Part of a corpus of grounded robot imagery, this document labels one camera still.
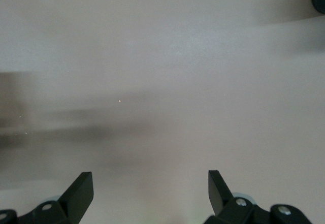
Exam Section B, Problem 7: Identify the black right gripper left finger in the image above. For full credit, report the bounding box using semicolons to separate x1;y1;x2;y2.
0;172;94;224

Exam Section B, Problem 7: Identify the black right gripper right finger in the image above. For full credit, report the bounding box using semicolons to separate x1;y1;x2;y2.
205;170;314;224

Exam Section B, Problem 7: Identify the brown table cover cloth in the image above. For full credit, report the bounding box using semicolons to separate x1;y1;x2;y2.
0;0;325;224

